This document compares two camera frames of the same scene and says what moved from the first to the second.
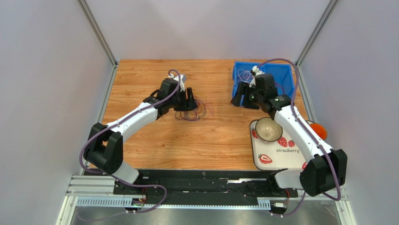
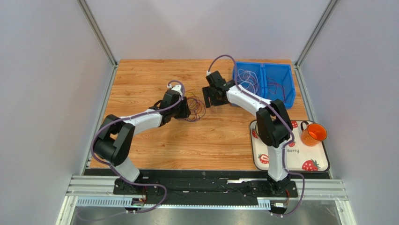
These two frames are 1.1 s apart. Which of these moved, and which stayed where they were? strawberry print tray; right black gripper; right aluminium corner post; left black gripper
Moved: right black gripper
Stayed: right aluminium corner post; left black gripper; strawberry print tray
